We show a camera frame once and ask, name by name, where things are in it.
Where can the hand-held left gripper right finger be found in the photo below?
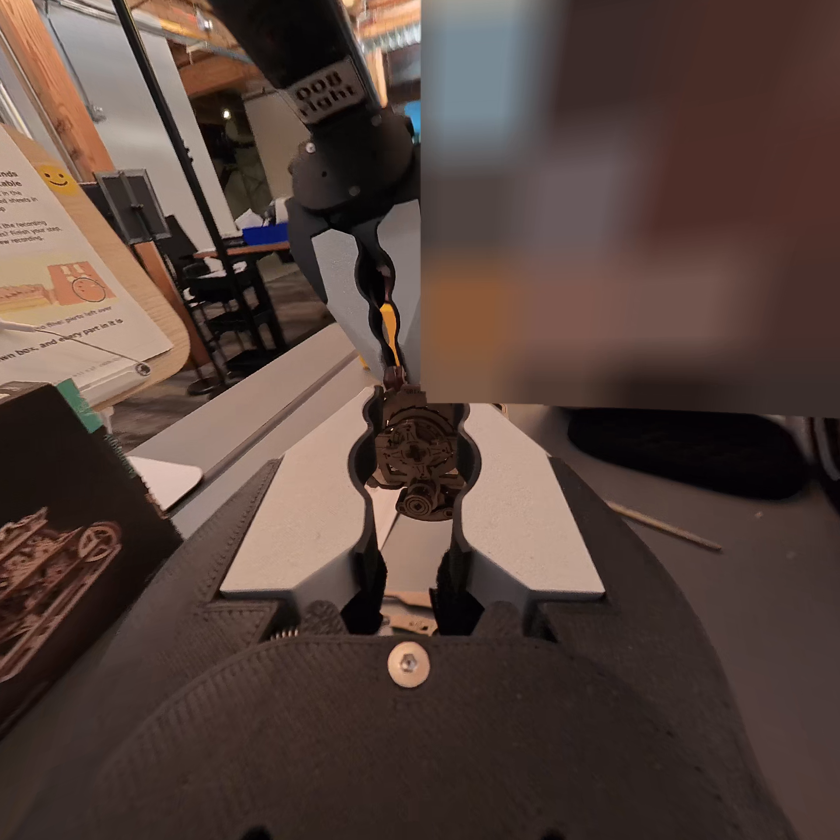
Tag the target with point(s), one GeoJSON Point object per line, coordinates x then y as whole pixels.
{"type": "Point", "coordinates": [525, 525]}

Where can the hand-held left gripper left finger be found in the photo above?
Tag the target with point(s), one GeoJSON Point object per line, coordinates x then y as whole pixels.
{"type": "Point", "coordinates": [295, 525]}

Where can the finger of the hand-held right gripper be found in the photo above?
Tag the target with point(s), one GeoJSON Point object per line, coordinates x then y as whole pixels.
{"type": "Point", "coordinates": [341, 295]}
{"type": "Point", "coordinates": [407, 262]}

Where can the round wooden gear assembly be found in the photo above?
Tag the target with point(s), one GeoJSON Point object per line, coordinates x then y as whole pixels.
{"type": "Point", "coordinates": [417, 453]}

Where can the black model kit box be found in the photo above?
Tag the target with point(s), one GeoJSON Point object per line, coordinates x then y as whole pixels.
{"type": "Point", "coordinates": [65, 558]}

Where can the yellow plastic bin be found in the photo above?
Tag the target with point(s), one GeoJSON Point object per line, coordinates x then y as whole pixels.
{"type": "Point", "coordinates": [391, 328]}

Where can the blue plastic bin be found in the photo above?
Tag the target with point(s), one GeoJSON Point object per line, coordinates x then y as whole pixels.
{"type": "Point", "coordinates": [266, 234]}

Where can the wooden top table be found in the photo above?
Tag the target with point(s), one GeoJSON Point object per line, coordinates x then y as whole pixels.
{"type": "Point", "coordinates": [249, 249]}

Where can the thin wooden stick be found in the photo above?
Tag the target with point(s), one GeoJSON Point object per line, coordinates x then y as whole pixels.
{"type": "Point", "coordinates": [663, 525]}

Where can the black wrist rest pad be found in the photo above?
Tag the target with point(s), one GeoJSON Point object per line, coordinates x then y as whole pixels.
{"type": "Point", "coordinates": [689, 453]}

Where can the black boom pole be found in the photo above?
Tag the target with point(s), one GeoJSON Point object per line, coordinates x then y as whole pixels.
{"type": "Point", "coordinates": [170, 131]}

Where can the grey square fixture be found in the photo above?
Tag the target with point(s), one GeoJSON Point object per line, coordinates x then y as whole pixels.
{"type": "Point", "coordinates": [131, 207]}

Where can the printed instruction sheet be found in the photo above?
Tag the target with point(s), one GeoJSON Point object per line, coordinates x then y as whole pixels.
{"type": "Point", "coordinates": [52, 262]}

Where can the yellow smiley sticker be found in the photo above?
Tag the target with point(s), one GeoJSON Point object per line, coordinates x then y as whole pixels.
{"type": "Point", "coordinates": [54, 177]}

